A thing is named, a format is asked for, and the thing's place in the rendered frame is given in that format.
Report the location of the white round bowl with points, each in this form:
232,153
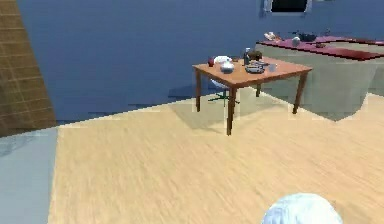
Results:
227,67

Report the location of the grey counter with red top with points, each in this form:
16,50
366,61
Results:
333,76

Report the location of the white round vessel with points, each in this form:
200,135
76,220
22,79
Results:
295,41

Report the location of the dark glass bottle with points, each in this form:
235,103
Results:
246,56

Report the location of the grey plate with food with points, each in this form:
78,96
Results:
255,68

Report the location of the dark brown pot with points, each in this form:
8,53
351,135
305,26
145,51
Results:
255,55

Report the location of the brown wooden table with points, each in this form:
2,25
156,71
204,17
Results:
240,77

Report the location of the red apple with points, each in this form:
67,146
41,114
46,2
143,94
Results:
211,62

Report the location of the white chair with green base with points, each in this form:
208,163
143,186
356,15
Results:
220,85

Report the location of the pale food item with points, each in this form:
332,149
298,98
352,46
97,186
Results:
270,36

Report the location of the small grey cup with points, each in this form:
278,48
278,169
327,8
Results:
272,67

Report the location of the dark pan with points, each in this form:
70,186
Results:
307,37

